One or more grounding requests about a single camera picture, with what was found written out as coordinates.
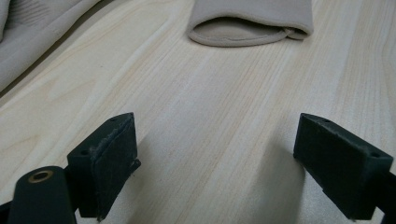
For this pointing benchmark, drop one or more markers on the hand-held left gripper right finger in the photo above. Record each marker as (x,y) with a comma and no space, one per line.
(339,168)

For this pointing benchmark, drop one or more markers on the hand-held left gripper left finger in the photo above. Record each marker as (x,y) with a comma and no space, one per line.
(107,174)

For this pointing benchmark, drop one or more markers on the beige cloth garment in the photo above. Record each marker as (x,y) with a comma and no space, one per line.
(249,12)

